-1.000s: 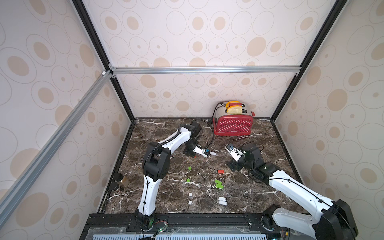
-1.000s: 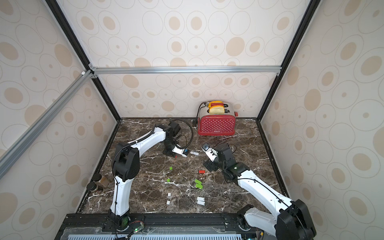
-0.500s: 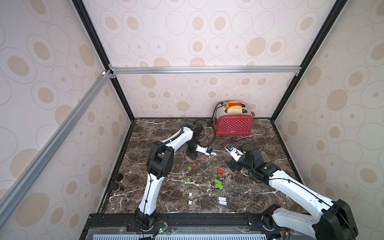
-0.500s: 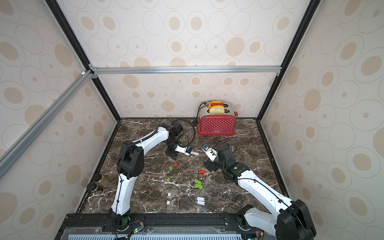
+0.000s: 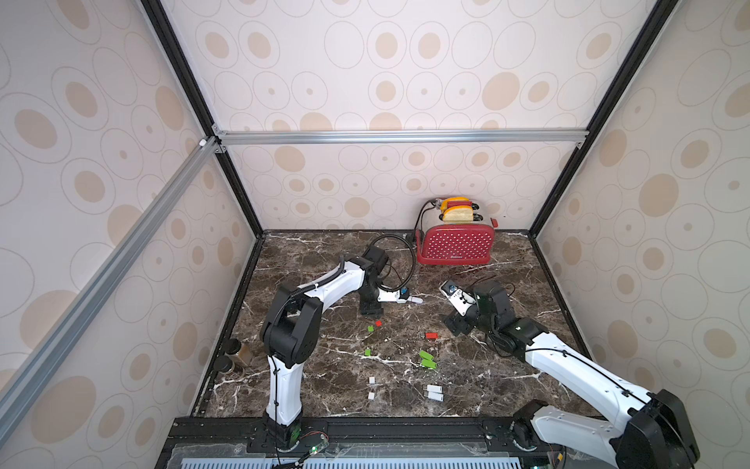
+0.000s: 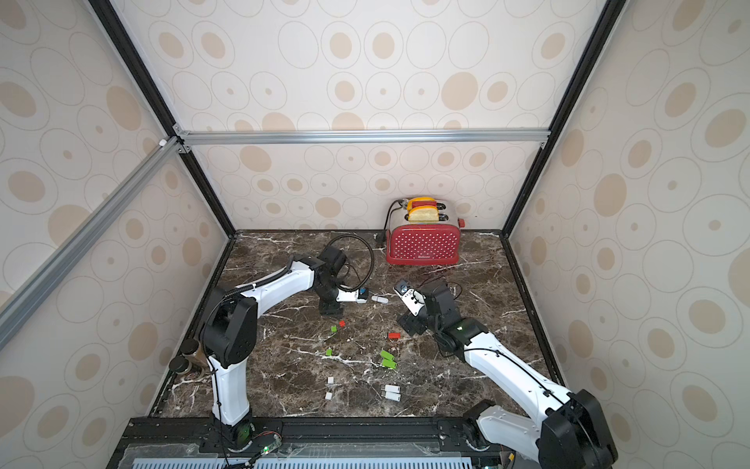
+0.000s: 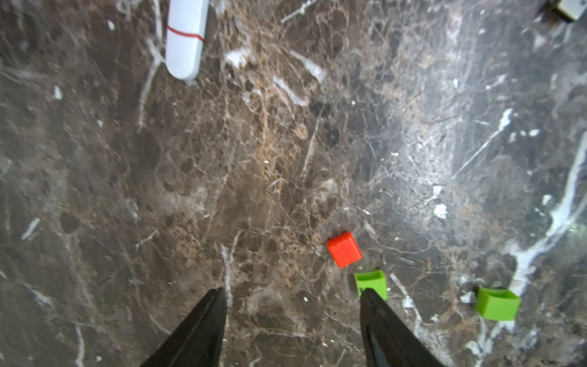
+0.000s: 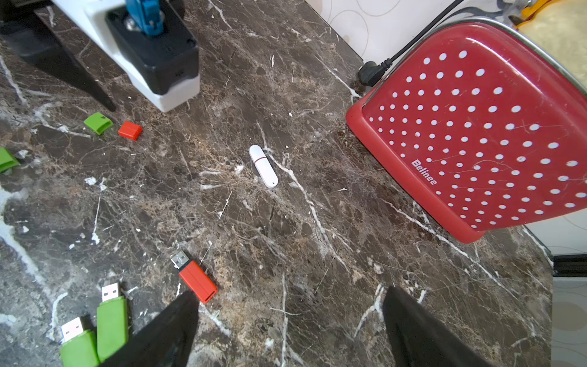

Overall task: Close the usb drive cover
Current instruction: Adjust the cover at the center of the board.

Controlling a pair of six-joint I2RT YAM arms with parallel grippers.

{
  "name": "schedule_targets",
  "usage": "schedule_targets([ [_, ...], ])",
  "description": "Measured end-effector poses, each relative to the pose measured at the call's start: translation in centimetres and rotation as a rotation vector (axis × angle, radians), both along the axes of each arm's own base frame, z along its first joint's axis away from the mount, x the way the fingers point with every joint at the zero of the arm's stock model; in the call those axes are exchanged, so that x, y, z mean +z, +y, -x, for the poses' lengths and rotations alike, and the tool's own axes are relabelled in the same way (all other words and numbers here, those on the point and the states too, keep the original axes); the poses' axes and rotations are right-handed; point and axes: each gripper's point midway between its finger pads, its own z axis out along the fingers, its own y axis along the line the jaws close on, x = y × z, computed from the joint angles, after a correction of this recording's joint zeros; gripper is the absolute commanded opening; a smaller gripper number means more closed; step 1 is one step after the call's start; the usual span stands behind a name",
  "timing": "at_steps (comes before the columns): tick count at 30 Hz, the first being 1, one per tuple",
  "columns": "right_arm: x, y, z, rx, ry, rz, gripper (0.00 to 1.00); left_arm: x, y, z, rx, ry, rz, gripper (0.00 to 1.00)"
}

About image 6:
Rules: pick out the yellow toast slice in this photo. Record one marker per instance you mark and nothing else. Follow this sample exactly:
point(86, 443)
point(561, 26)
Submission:
point(419, 202)
point(428, 214)

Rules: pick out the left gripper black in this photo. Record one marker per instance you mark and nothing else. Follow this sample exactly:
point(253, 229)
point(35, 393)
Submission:
point(332, 310)

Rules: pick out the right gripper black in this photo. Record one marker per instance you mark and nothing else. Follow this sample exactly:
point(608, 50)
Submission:
point(419, 319)

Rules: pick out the yellow toast front slice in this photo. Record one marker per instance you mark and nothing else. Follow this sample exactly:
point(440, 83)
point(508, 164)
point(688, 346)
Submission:
point(428, 214)

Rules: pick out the black frame post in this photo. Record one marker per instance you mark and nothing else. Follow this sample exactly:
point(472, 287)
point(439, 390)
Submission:
point(107, 16)
point(591, 53)

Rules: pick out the left black frame post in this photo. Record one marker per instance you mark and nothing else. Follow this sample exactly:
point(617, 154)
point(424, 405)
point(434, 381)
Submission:
point(107, 16)

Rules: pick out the horizontal aluminium rail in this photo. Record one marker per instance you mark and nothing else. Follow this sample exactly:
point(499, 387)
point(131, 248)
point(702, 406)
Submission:
point(355, 137)

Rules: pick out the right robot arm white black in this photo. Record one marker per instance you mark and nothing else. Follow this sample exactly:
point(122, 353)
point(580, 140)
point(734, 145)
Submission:
point(558, 428)

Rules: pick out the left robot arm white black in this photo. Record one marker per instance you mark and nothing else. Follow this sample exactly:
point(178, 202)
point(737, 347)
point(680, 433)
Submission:
point(230, 333)

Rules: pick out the red toaster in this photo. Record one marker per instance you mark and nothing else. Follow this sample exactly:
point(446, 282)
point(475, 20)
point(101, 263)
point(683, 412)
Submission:
point(423, 244)

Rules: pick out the right black frame post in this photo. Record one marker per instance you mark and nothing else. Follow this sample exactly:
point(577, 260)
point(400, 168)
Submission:
point(591, 53)

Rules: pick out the left diagonal aluminium rail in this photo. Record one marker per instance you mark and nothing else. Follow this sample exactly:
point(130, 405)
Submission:
point(25, 301)

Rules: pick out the white usb drive lower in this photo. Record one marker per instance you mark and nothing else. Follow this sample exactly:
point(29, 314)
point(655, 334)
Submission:
point(392, 396)

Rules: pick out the yellow toast back slice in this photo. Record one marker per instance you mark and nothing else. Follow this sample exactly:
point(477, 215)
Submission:
point(419, 202)

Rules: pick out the brown cylinder object at edge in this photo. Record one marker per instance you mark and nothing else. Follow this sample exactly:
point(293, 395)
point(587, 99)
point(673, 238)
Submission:
point(189, 359)

